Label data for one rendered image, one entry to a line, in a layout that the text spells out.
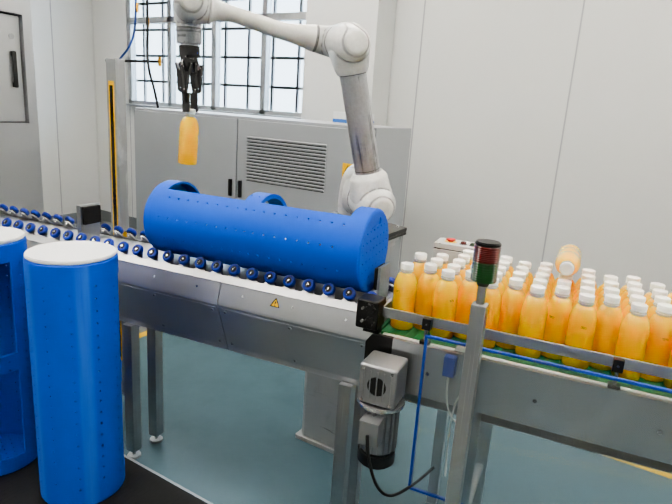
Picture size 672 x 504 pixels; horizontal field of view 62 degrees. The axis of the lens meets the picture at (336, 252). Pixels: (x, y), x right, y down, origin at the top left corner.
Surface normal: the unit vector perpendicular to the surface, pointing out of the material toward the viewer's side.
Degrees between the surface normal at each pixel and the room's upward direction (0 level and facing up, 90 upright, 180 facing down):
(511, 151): 90
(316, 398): 90
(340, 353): 110
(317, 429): 90
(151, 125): 90
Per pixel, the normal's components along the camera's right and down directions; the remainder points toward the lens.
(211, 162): -0.53, 0.18
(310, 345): -0.41, 0.51
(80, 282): 0.56, 0.24
